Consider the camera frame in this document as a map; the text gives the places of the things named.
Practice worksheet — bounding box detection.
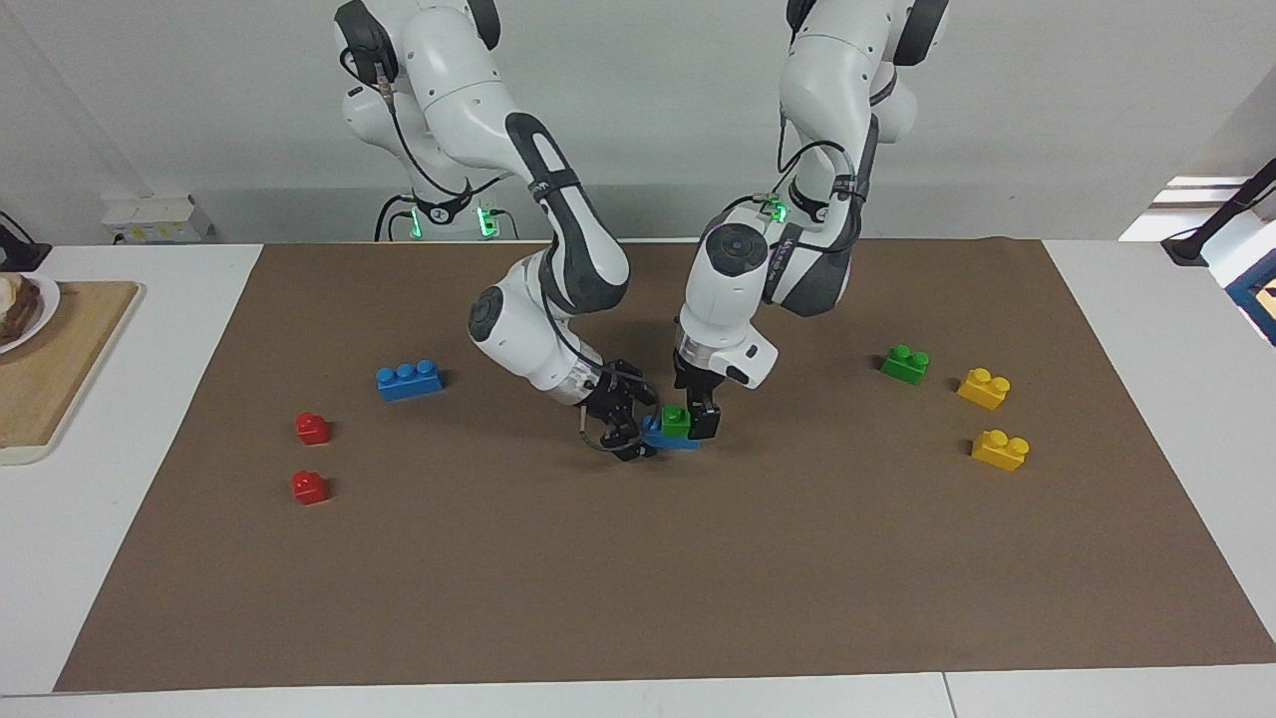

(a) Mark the blue three-stud block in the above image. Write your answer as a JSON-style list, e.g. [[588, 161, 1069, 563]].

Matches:
[[641, 413, 702, 453], [376, 359, 446, 402]]

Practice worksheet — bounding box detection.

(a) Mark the yellow two-stud block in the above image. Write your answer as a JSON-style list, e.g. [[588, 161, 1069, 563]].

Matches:
[[957, 367, 1012, 412], [971, 429, 1031, 473]]

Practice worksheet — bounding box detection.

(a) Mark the brown paper mat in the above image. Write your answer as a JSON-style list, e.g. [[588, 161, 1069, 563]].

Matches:
[[54, 237, 1276, 693]]

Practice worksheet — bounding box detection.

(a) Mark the white socket box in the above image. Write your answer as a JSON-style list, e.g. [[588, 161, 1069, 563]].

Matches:
[[101, 194, 216, 246]]

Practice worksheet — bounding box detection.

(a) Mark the wooden cutting board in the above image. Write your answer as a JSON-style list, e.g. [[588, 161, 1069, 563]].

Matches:
[[0, 281, 145, 467]]

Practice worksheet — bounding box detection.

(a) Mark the black slanted stand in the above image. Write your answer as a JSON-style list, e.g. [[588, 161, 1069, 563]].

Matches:
[[1160, 157, 1276, 268]]

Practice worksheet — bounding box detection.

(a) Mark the blue and yellow box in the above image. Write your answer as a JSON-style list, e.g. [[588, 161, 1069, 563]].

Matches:
[[1225, 254, 1276, 348]]

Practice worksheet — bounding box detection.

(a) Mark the white plate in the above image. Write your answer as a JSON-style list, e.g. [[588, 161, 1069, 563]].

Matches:
[[0, 273, 62, 356]]

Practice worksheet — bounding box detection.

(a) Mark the brown bread on plate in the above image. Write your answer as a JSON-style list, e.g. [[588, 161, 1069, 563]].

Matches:
[[0, 275, 42, 341]]

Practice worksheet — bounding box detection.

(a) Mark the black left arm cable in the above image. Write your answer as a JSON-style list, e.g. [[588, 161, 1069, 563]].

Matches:
[[777, 108, 870, 255]]

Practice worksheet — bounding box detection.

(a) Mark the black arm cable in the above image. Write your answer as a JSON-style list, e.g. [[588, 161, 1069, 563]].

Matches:
[[777, 108, 870, 255], [340, 45, 511, 200]]

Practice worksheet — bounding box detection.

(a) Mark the black right base cable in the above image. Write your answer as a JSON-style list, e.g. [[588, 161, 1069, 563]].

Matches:
[[374, 193, 416, 243]]

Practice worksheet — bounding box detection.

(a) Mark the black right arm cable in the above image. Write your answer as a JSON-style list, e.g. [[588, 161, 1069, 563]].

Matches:
[[340, 45, 511, 200]]

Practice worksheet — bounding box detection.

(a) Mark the black clamp mount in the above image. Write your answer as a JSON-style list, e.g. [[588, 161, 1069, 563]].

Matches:
[[0, 210, 54, 273]]

